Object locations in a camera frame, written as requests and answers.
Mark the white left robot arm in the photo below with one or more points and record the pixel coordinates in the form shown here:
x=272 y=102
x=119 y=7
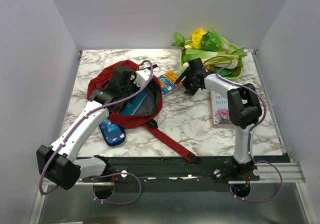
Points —
x=58 y=162

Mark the aluminium rail frame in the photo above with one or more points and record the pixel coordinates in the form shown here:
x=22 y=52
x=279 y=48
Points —
x=295 y=176

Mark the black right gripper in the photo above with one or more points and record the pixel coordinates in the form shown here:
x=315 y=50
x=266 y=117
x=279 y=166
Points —
x=189 y=90

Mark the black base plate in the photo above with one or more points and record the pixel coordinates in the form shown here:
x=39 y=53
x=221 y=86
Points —
x=176 y=174

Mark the blue shark pencil case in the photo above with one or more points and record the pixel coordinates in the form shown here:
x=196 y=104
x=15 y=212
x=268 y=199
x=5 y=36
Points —
x=112 y=134

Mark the orange treehouse storybook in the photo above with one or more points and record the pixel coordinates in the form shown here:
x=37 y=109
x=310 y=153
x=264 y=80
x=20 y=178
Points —
x=168 y=82

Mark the red student backpack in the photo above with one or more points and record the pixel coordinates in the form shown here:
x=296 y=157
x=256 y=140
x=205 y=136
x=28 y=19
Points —
x=146 y=121

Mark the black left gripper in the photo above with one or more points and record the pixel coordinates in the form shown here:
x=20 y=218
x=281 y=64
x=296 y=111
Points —
x=137 y=87

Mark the green lettuce head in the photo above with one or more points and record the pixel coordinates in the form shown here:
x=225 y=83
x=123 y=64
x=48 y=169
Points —
x=212 y=41

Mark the flower cover Designer Fate book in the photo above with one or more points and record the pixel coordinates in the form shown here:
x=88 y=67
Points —
x=220 y=111

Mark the green white leek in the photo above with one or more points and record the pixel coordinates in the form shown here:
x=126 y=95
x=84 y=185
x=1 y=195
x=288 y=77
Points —
x=213 y=59

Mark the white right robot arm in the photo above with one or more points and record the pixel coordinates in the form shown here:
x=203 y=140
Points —
x=244 y=107

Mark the blue paperback book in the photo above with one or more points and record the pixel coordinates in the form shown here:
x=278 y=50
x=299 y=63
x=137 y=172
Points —
x=133 y=105

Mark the yellow artificial flower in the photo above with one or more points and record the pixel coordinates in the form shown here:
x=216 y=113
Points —
x=196 y=38

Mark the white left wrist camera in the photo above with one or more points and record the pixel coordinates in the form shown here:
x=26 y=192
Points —
x=142 y=76

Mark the green leaf sprig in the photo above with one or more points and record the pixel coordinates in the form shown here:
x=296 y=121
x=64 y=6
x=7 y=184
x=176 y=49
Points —
x=179 y=40

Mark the green plastic tray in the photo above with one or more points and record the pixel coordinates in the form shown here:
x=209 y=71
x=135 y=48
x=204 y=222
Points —
x=231 y=74

